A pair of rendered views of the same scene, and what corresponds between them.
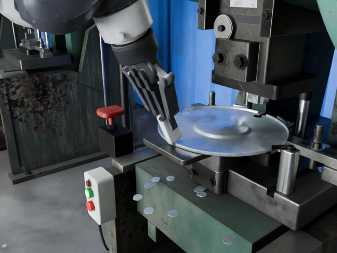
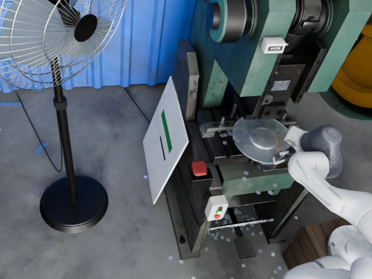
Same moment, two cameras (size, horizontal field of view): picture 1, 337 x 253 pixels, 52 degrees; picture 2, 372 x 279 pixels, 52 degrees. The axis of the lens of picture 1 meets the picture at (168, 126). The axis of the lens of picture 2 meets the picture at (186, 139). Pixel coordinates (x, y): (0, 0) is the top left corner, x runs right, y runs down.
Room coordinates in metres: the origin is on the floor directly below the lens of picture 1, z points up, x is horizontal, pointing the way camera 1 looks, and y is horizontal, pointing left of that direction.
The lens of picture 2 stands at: (0.76, 1.13, 2.03)
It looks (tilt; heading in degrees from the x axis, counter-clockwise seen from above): 49 degrees down; 285
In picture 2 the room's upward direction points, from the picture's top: 13 degrees clockwise
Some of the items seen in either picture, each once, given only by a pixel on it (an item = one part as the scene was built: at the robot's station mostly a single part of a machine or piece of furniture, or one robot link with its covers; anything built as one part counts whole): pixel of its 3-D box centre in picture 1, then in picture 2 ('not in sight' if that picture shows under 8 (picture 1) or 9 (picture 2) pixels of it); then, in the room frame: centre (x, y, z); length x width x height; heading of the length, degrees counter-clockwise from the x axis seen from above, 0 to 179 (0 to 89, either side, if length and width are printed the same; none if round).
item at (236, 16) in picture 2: not in sight; (230, 17); (1.01, -0.08, 1.31); 0.22 x 0.12 x 0.22; 128
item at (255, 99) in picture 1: (257, 94); not in sight; (0.80, -0.21, 0.84); 0.05 x 0.03 x 0.04; 38
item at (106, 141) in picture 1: (116, 156); (197, 185); (0.91, 0.15, 0.62); 0.10 x 0.06 x 0.20; 38
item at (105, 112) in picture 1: (111, 121); (197, 172); (0.93, 0.16, 0.72); 0.07 x 0.06 x 0.08; 128
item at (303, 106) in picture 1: (303, 110); not in sight; (0.78, -0.32, 0.81); 0.02 x 0.02 x 0.14
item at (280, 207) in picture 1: (254, 154); (247, 133); (0.81, -0.22, 0.68); 0.45 x 0.30 x 0.06; 38
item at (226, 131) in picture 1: (221, 126); (263, 138); (0.73, -0.12, 0.78); 0.29 x 0.29 x 0.01
